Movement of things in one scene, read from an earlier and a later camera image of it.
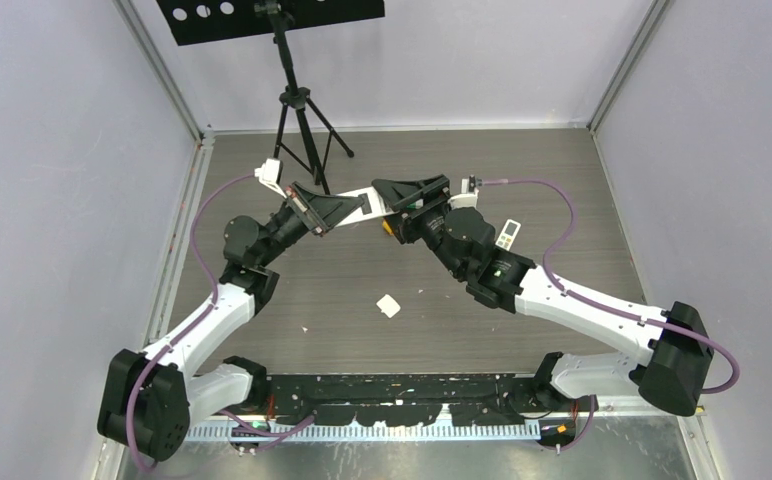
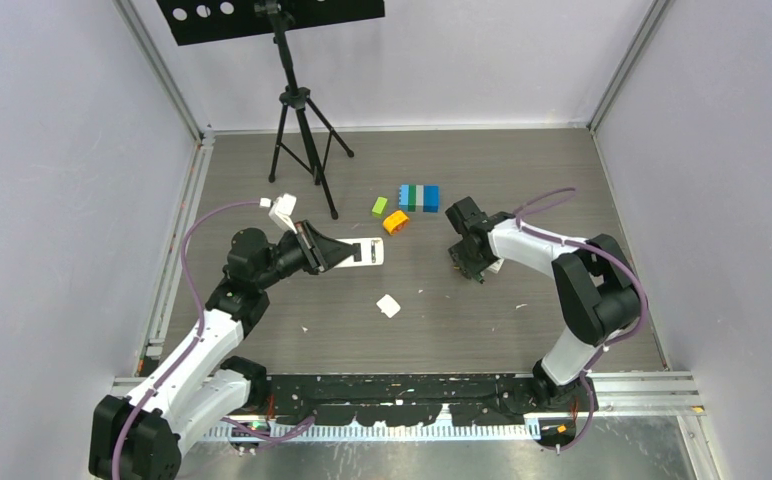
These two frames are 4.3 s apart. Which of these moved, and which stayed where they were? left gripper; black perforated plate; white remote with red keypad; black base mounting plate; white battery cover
Moved: left gripper; white remote with red keypad
Stayed: black perforated plate; black base mounting plate; white battery cover
